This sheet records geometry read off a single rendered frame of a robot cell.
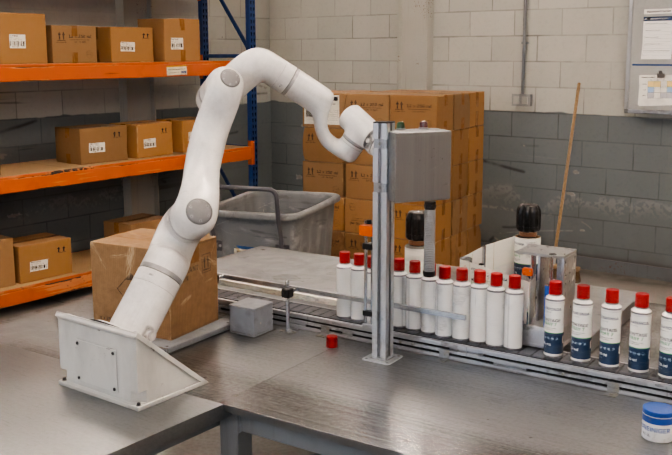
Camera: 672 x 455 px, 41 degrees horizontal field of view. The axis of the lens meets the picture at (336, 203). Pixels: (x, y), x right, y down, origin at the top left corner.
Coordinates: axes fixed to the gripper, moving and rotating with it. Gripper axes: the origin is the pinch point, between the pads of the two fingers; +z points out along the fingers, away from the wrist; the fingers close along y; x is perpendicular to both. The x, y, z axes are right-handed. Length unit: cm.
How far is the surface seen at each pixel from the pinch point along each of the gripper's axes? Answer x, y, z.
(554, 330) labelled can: 10, 8, 57
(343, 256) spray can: 33.1, -8.2, -5.0
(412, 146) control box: -14.6, -12.5, 4.7
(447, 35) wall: 127, 392, -311
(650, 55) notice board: 53, 411, -152
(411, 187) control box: -5.0, -12.7, 10.2
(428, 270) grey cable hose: 13.4, -8.8, 24.4
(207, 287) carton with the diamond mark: 57, -37, -26
